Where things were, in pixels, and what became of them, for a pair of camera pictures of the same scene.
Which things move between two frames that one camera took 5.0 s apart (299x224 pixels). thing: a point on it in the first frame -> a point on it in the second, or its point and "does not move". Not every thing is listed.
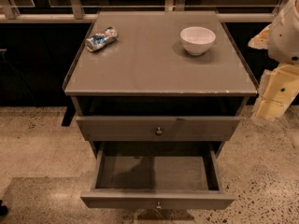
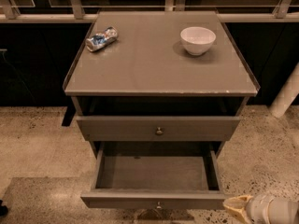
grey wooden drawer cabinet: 157,77 does not move
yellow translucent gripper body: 285,36 -> 257,208
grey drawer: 158,175 does not move
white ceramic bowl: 197,40 does not move
